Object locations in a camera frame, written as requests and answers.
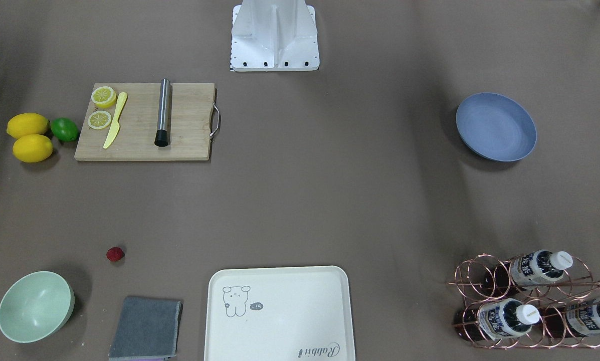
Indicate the steel muddler black tip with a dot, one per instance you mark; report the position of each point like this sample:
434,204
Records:
162,137

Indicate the yellow lemon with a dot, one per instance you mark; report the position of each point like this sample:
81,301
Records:
32,148
27,124

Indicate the green bowl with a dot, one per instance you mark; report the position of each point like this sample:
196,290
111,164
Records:
36,306

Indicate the cream rabbit tray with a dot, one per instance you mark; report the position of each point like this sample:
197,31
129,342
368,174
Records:
282,313

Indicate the copper wire bottle rack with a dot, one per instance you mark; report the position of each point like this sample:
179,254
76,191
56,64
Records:
476,280

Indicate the lemon slice lower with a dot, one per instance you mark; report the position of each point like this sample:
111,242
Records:
99,119

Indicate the yellow lemon upper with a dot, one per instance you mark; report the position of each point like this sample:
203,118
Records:
27,124

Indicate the drink bottle top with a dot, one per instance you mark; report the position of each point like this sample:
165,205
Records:
542,267

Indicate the grey folded cloth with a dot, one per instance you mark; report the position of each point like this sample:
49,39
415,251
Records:
147,329

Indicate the blue round plate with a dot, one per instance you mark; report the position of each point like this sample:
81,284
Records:
496,127

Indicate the red strawberry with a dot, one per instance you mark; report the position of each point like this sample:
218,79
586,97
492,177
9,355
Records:
115,254

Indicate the drink bottle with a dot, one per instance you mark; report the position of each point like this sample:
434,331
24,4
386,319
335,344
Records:
542,267
580,319
496,320

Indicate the wooden cutting board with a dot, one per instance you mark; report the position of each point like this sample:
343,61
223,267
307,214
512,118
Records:
190,126

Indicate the lemon half upper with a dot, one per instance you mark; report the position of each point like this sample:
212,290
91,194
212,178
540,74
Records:
103,97

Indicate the yellow plastic knife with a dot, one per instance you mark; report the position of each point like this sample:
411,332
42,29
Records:
115,126

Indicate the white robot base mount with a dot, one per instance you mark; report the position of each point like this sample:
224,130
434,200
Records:
274,36

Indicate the yellow lemon lower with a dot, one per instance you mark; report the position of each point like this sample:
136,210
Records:
32,148

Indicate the green lime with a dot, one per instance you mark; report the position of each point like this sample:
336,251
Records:
64,129

